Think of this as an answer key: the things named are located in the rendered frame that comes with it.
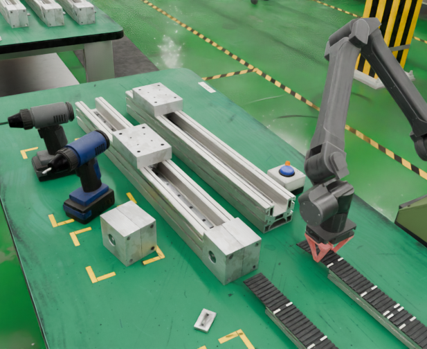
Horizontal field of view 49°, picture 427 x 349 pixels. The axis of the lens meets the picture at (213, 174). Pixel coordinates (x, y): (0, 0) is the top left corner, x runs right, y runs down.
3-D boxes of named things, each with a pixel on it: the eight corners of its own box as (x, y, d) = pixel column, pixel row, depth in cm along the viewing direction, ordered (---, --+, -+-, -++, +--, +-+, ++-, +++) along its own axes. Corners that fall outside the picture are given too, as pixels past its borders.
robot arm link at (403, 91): (375, 1, 120) (346, 22, 128) (350, 21, 113) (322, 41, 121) (469, 140, 125) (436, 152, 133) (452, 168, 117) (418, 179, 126)
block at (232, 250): (265, 264, 112) (270, 235, 107) (223, 285, 106) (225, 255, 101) (242, 243, 118) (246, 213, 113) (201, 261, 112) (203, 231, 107)
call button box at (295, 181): (303, 192, 138) (306, 174, 134) (278, 202, 133) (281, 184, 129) (285, 179, 143) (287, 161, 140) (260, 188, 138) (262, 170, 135)
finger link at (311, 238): (299, 255, 112) (305, 225, 106) (320, 244, 115) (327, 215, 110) (319, 273, 107) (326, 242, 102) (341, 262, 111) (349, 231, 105)
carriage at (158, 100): (183, 116, 162) (183, 98, 158) (154, 124, 156) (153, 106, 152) (160, 99, 172) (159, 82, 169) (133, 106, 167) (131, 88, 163)
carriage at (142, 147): (171, 166, 136) (171, 146, 132) (138, 177, 130) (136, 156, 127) (146, 142, 146) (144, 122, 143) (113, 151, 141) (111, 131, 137)
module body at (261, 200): (291, 220, 127) (295, 195, 122) (263, 233, 122) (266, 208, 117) (150, 106, 180) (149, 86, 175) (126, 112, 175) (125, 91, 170)
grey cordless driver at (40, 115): (83, 172, 141) (74, 106, 129) (14, 189, 133) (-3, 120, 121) (76, 160, 147) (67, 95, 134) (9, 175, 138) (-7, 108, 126)
